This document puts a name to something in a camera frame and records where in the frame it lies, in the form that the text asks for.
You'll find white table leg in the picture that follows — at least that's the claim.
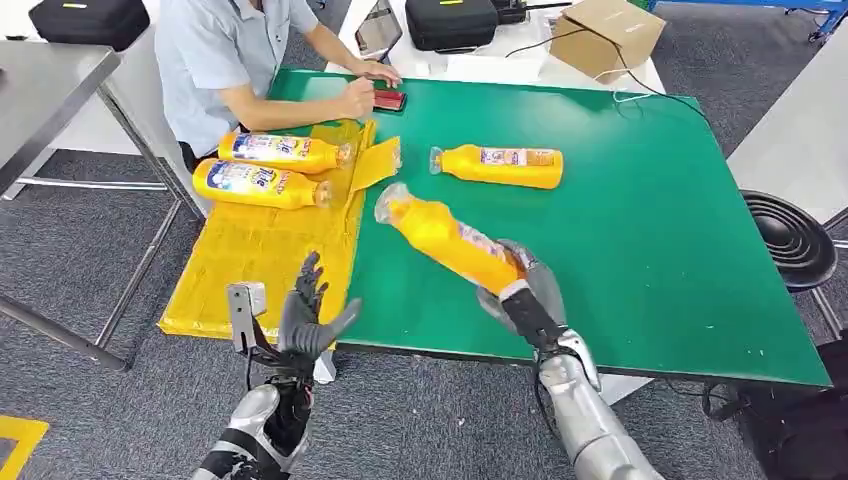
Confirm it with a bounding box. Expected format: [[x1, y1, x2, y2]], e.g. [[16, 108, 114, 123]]
[[596, 374, 656, 407], [312, 349, 338, 386]]

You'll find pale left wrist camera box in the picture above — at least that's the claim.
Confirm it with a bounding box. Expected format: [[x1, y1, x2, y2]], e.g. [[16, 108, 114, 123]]
[[226, 282, 283, 362]]

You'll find grey table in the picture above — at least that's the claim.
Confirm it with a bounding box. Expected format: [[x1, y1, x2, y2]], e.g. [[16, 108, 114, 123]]
[[726, 26, 848, 227]]

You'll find black round stool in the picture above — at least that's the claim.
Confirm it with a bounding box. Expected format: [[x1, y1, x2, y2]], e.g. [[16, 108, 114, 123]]
[[739, 190, 847, 340]]

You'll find yellow floor tape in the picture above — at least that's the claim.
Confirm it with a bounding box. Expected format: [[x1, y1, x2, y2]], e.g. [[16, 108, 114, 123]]
[[0, 415, 51, 480]]

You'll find white table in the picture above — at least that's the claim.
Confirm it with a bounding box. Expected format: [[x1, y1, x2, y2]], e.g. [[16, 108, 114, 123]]
[[324, 0, 668, 97]]

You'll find white cable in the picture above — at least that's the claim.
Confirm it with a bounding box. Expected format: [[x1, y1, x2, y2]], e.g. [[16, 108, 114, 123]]
[[591, 66, 656, 105]]

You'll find yellow sheet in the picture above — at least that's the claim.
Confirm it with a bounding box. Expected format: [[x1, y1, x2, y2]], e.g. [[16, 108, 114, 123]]
[[157, 119, 403, 348]]

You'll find steel table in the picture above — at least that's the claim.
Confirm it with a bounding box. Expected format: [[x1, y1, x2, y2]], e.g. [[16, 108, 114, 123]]
[[0, 39, 207, 372]]

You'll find black radio device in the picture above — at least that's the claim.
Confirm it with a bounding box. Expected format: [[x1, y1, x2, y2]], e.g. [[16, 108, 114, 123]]
[[490, 0, 575, 26]]

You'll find orange drink bottle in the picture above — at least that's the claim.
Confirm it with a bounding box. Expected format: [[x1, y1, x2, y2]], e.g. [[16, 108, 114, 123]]
[[373, 182, 529, 297], [217, 130, 354, 176], [192, 157, 333, 211], [428, 143, 565, 191]]

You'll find black bulky equipment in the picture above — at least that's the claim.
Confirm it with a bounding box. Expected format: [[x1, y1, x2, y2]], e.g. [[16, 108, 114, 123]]
[[702, 337, 848, 480]]

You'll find person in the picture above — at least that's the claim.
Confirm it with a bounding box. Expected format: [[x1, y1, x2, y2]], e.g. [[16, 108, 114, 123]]
[[154, 0, 404, 174]]

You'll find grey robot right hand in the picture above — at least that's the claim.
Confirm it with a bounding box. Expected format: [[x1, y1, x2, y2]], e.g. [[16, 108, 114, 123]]
[[476, 239, 568, 333]]

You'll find black floor cable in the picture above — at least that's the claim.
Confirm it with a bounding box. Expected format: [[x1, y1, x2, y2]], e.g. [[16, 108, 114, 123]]
[[662, 378, 713, 402]]

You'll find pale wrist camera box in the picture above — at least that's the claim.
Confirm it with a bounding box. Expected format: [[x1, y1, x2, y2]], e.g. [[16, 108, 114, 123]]
[[226, 282, 283, 362], [499, 280, 566, 351]]

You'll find black case with yellow tag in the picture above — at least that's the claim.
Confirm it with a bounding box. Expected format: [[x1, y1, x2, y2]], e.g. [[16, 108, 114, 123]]
[[28, 0, 152, 53], [404, 0, 499, 54]]

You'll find person's right hand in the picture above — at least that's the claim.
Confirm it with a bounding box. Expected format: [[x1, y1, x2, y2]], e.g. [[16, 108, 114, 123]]
[[337, 76, 378, 121]]

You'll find dark red phone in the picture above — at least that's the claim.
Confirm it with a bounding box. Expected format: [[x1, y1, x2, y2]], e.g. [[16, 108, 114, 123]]
[[372, 87, 409, 113]]

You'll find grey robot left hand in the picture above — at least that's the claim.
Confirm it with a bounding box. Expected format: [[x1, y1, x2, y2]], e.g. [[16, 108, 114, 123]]
[[264, 250, 364, 387]]

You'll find tablet with dark screen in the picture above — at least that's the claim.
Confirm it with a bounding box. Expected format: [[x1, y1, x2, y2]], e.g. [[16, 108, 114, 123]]
[[354, 0, 404, 60]]

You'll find brown cardboard box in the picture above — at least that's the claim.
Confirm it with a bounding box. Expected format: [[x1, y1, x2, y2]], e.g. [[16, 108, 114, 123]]
[[549, 0, 667, 85]]

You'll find green table mat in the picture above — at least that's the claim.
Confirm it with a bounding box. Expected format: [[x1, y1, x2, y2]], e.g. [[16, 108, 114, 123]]
[[264, 68, 833, 388]]

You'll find person's left hand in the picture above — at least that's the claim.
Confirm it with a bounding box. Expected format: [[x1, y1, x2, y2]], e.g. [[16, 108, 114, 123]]
[[349, 58, 404, 89]]

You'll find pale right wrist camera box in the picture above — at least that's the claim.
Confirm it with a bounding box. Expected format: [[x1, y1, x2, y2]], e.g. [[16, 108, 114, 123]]
[[499, 280, 566, 351]]

